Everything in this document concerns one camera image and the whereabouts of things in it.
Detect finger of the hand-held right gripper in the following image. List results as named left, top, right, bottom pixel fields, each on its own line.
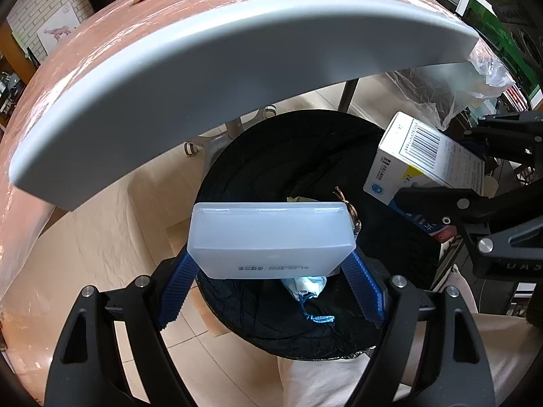
left=392, top=186, right=543, bottom=238
left=464, top=111, right=543, bottom=164

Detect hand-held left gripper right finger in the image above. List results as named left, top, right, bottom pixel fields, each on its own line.
left=341, top=251, right=496, bottom=407

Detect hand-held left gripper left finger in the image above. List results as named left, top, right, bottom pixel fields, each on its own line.
left=44, top=251, right=200, bottom=407

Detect white and blue medicine box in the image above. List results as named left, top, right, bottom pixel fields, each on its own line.
left=363, top=111, right=485, bottom=243

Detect translucent white plastic box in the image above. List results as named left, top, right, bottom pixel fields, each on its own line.
left=187, top=201, right=357, bottom=281

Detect trash bin with black bag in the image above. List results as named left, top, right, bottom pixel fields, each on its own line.
left=195, top=110, right=456, bottom=361

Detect blue face mask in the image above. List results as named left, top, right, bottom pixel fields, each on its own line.
left=282, top=275, right=337, bottom=325

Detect brown dried stem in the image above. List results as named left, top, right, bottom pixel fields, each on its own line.
left=333, top=187, right=362, bottom=232

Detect person's beige pants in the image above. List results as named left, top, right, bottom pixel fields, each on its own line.
left=278, top=263, right=543, bottom=407

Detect white table base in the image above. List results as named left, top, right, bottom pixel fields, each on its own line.
left=182, top=105, right=281, bottom=167

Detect cluttered wooden shelf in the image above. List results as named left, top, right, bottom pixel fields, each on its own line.
left=0, top=51, right=35, bottom=129

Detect horse painting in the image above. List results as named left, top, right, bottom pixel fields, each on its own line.
left=36, top=2, right=79, bottom=58

